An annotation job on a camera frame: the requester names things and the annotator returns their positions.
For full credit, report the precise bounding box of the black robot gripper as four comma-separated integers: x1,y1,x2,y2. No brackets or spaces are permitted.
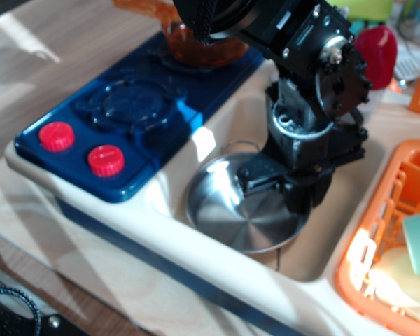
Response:
237,104,368,214

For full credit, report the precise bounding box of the stainless steel pan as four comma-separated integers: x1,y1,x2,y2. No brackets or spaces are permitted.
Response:
185,141,310,271

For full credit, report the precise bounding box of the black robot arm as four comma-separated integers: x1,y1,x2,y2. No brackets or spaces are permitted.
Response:
174,1,372,213

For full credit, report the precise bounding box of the cream toy sink unit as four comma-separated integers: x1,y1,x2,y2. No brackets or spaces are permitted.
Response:
5,63,420,335

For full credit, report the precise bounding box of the red stove knob right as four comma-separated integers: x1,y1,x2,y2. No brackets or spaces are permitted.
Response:
87,144,125,178

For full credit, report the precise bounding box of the red stove knob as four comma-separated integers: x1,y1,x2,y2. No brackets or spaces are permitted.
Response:
87,144,125,178
38,121,76,152

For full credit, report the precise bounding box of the blue toy stove top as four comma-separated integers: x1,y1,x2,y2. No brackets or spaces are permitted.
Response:
14,34,263,203

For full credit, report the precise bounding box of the red stove knob left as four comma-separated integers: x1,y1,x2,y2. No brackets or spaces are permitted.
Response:
38,121,76,152

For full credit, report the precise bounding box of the orange dish rack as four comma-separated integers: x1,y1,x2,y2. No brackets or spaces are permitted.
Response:
335,139,420,335

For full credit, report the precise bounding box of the cream plastic plate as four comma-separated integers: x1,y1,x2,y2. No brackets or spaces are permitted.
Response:
368,247,420,321

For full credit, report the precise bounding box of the red plastic toy object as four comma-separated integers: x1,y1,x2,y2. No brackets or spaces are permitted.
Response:
354,25,398,90

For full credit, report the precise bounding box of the white slotted spatula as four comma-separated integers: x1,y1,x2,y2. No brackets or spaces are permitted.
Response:
394,54,420,82

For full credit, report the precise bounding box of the green plastic tray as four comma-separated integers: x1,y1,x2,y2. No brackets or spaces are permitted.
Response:
328,0,394,22

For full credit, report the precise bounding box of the orange transparent plastic pot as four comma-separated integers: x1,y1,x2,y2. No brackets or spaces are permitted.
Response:
113,0,249,67

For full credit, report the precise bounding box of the black braided cable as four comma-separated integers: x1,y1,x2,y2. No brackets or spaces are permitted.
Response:
0,285,43,336

